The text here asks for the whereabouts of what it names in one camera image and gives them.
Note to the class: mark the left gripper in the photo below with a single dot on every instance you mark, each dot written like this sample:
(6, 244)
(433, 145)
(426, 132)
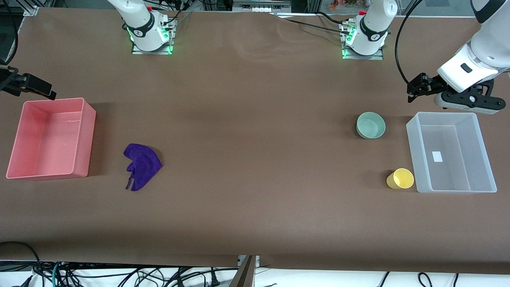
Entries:
(431, 84)

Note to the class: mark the green bowl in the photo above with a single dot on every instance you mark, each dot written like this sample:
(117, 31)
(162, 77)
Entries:
(370, 126)

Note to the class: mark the yellow plastic cup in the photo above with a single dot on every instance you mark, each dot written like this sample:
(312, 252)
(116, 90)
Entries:
(401, 179)

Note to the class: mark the purple cloth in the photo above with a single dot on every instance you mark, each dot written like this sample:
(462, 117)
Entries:
(141, 163)

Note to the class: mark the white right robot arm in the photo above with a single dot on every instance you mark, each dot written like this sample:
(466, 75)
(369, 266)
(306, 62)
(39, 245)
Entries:
(139, 24)

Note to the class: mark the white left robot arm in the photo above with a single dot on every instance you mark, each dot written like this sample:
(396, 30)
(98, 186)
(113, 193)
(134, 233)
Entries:
(372, 28)

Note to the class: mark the pink plastic bin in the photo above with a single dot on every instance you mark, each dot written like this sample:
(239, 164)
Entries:
(51, 135)

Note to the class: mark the white paper label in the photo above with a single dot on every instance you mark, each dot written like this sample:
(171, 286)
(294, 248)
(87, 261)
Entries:
(437, 156)

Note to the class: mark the clear plastic bin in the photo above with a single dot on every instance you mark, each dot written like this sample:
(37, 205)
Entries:
(454, 175)

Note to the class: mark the white power strip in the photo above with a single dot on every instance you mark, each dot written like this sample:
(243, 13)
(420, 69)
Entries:
(261, 6)

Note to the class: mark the brown beam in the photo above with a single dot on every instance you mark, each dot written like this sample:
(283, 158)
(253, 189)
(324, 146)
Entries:
(244, 275)

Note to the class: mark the aluminium frame profile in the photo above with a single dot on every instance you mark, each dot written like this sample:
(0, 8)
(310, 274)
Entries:
(30, 11)

